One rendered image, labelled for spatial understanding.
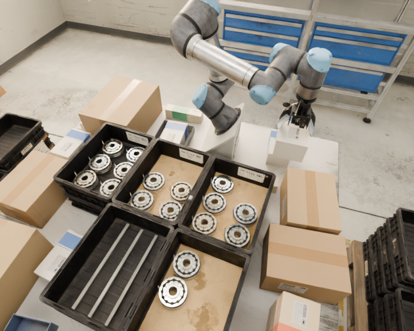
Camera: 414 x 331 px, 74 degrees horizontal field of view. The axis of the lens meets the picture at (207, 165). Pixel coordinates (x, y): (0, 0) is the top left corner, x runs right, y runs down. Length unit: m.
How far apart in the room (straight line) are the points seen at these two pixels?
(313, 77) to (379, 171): 1.99
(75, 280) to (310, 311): 0.83
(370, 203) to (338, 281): 1.49
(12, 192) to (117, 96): 0.73
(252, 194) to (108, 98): 0.99
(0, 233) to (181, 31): 1.02
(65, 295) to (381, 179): 2.47
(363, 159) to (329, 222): 1.68
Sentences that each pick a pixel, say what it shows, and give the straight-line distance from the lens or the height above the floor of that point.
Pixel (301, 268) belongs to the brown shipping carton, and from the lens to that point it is 1.15.
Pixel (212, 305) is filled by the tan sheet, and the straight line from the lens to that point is 1.09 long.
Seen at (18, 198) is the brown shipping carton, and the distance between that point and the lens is 1.47.
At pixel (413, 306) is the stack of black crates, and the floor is 0.38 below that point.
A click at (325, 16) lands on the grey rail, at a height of 0.93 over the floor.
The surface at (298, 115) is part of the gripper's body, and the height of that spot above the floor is 1.25.
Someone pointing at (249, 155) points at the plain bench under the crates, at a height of 0.70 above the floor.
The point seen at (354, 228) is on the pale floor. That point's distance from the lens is 2.41.
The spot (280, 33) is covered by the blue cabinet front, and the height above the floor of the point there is 0.75.
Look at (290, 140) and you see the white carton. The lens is 1.12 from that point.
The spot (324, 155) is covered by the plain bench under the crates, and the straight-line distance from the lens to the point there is 1.75.
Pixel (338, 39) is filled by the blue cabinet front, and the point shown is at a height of 0.77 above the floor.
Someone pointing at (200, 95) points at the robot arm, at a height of 1.07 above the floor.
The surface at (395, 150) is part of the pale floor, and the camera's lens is 3.16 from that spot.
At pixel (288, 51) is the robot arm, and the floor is 1.44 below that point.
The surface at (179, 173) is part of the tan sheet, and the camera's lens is 1.35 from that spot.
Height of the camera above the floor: 1.89
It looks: 50 degrees down
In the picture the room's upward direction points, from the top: 1 degrees clockwise
